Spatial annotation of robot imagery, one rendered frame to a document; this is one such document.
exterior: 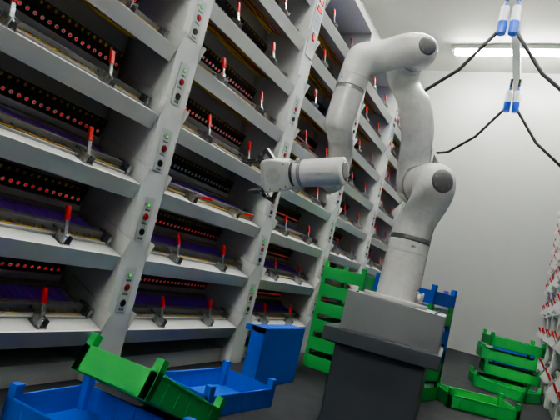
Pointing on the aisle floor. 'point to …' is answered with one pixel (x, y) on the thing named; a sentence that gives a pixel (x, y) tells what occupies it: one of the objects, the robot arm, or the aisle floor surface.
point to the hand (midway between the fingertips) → (250, 176)
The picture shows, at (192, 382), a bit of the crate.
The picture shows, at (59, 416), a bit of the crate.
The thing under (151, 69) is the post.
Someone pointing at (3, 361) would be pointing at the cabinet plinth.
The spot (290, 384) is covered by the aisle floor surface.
